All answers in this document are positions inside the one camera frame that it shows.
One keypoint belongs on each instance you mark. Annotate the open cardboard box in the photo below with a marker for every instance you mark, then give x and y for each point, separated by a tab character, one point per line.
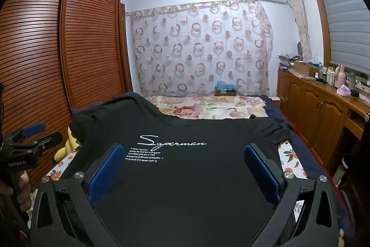
303	69

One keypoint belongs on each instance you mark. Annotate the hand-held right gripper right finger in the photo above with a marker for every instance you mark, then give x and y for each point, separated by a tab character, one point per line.
261	174

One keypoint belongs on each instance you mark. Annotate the grey window blind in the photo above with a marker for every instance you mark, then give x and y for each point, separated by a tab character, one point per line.
344	18

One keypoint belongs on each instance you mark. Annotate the stack of folded fabrics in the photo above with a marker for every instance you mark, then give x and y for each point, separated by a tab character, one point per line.
287	60

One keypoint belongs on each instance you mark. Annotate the wooden sideboard cabinet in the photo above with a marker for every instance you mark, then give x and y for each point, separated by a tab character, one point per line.
312	108

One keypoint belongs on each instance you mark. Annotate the yellow plush toy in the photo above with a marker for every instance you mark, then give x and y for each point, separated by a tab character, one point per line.
70	142

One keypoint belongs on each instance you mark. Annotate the circle patterned sheer curtain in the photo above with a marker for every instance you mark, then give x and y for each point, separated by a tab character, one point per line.
202	47

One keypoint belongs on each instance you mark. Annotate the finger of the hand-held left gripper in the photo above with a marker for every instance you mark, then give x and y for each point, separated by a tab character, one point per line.
34	129
49	140

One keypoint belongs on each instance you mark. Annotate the cardboard box with blue cloth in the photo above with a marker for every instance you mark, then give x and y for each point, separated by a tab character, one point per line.
225	89

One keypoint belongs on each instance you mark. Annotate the floral bed sheet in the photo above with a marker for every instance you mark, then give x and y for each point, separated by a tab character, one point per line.
202	108

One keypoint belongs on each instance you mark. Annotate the beige tied curtain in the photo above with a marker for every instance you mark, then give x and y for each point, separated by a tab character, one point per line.
300	18

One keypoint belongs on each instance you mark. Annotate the green bottle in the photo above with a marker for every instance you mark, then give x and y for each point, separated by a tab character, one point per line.
324	74

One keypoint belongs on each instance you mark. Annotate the wooden louvered wardrobe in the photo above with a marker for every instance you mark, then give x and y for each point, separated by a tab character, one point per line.
86	47

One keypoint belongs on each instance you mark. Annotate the navy fleece cloth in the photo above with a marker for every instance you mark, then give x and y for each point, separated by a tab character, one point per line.
81	113

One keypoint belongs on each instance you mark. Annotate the person's left hand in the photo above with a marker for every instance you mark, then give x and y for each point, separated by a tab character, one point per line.
23	184

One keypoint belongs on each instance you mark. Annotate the pale purple tissue holder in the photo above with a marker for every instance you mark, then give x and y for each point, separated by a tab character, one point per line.
344	91

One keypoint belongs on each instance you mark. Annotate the white bottle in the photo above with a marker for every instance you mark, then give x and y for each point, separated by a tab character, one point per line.
332	76

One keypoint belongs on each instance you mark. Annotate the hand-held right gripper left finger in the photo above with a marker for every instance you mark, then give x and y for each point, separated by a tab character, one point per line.
104	174

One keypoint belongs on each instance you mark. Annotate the black printed t-shirt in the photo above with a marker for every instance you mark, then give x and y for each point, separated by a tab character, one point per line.
185	177

